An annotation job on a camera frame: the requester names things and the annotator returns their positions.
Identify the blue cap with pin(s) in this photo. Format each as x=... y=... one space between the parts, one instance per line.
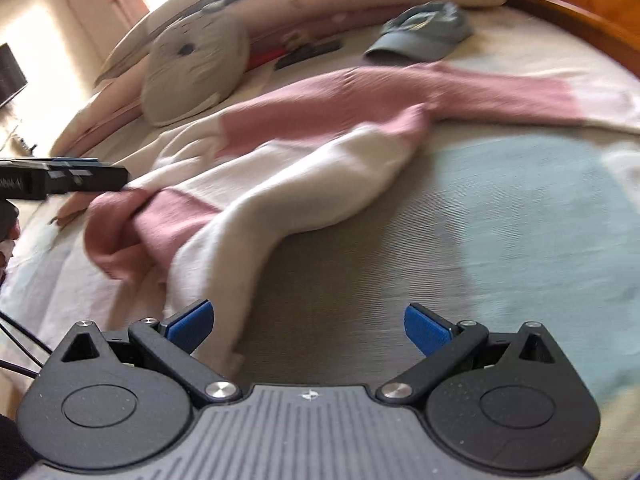
x=425 y=35

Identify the black television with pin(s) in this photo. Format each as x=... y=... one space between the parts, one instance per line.
x=10 y=75

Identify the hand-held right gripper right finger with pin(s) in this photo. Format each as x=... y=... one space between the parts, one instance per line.
x=425 y=332

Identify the black flat case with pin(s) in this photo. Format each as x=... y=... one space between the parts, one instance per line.
x=310 y=52

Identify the pink and white sweater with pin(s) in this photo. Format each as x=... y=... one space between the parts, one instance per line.
x=320 y=125

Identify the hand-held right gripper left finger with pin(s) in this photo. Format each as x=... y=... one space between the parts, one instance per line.
x=192 y=327

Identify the red stick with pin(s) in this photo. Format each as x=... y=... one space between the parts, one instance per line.
x=265 y=56

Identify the grey cat face cushion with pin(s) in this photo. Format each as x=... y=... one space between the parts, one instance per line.
x=195 y=65

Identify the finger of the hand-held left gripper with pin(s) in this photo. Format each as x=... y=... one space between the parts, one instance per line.
x=90 y=178

